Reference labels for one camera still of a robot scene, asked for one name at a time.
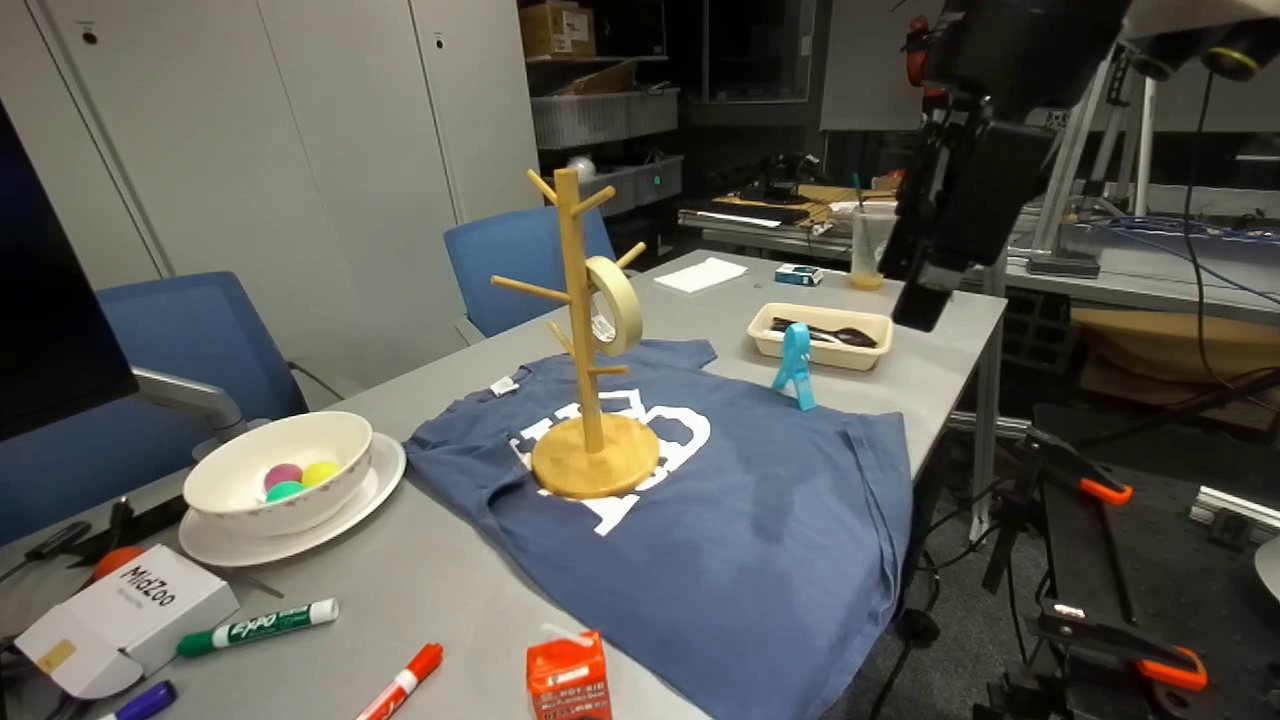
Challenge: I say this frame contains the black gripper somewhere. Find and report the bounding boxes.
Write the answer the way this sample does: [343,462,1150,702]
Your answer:
[879,116,1059,336]

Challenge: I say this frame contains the beige masking tape roll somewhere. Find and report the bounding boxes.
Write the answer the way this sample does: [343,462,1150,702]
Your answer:
[586,253,650,353]

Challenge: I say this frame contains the wooden mug tree holder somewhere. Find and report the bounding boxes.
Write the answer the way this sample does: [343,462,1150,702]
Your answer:
[488,165,665,503]

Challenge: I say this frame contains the clear plastic cup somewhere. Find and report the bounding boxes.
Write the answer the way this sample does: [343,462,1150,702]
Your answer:
[849,196,900,297]

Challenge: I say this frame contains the black plastic cutlery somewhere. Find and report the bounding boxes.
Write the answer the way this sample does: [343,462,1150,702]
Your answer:
[769,312,885,353]

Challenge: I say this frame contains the beige plastic tray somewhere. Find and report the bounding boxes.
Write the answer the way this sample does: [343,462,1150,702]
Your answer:
[744,299,900,374]

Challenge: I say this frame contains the blue plastic clip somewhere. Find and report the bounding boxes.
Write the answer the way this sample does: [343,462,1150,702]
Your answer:
[769,318,821,411]

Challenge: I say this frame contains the white tripod stand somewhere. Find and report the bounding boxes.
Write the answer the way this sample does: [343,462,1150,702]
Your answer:
[1020,48,1162,279]

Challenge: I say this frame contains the grey side table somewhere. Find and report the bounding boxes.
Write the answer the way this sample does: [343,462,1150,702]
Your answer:
[1002,206,1280,325]

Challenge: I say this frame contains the white paper sheet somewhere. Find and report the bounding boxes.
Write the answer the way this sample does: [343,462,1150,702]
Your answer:
[653,257,753,297]

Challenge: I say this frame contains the blue printed t-shirt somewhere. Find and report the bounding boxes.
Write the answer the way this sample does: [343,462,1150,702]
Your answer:
[403,336,919,720]

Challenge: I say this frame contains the metal storage shelf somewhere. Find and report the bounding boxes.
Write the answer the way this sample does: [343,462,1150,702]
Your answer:
[515,0,689,223]

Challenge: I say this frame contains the small red carton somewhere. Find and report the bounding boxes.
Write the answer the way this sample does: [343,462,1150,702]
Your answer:
[524,626,618,720]

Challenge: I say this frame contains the white plate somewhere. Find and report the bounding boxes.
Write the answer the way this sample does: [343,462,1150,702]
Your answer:
[177,426,407,573]

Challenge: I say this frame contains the red marker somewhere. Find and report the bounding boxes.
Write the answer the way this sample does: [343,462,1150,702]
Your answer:
[352,641,450,720]

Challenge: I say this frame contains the white bowl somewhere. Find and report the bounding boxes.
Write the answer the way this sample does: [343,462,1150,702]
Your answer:
[181,408,379,542]

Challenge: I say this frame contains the green marker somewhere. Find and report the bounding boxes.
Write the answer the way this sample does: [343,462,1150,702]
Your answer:
[173,596,343,659]

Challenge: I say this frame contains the white cardboard box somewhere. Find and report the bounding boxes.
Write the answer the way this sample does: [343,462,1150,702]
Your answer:
[11,538,245,702]

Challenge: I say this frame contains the purple marker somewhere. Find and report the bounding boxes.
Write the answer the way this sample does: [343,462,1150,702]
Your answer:
[100,679,181,720]

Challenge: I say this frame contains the black monitor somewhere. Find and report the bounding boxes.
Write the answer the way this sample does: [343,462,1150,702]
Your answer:
[0,99,144,442]

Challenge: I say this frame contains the orange handled clamp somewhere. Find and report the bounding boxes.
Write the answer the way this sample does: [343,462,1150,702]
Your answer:
[1040,600,1218,700]
[1051,456,1142,513]

